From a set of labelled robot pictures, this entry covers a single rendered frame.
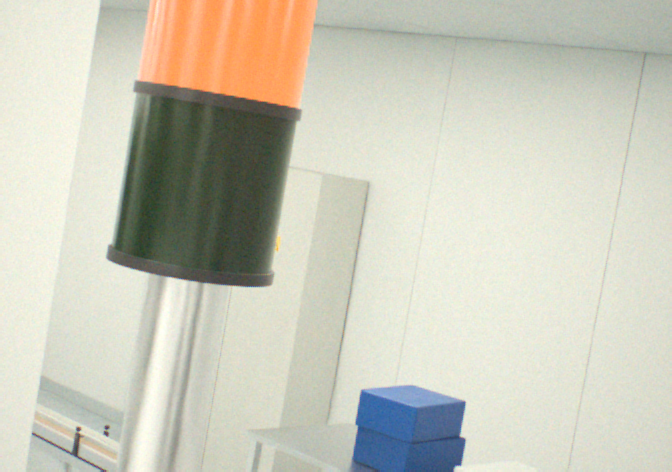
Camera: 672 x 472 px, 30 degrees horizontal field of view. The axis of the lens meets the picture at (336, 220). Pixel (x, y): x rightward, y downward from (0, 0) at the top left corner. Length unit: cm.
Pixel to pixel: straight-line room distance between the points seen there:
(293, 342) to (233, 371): 54
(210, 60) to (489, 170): 659
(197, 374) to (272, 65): 9
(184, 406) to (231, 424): 729
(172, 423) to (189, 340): 3
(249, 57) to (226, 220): 5
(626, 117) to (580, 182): 41
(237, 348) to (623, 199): 255
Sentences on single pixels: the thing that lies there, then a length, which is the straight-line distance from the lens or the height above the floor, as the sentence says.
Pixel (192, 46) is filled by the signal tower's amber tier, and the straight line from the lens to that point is 36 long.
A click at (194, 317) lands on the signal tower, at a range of 37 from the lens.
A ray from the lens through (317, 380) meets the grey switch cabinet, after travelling 749.
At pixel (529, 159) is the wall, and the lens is 679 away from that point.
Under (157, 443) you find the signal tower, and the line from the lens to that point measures 38.
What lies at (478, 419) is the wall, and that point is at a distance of 694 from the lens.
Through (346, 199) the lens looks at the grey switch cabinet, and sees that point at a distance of 735.
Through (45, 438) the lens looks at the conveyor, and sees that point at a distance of 519.
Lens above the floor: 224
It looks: 3 degrees down
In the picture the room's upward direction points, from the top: 10 degrees clockwise
